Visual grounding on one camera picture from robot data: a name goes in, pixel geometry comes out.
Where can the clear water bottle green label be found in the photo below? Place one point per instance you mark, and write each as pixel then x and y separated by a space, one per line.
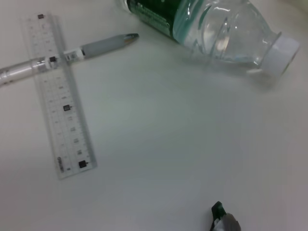
pixel 204 31

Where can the clear plastic ruler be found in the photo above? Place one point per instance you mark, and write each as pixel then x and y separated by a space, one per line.
pixel 65 115

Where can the green plastic wrapper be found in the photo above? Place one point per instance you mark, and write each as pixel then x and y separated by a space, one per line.
pixel 220 211

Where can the grey clear ballpoint pen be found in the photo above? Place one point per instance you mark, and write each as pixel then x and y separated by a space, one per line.
pixel 101 47

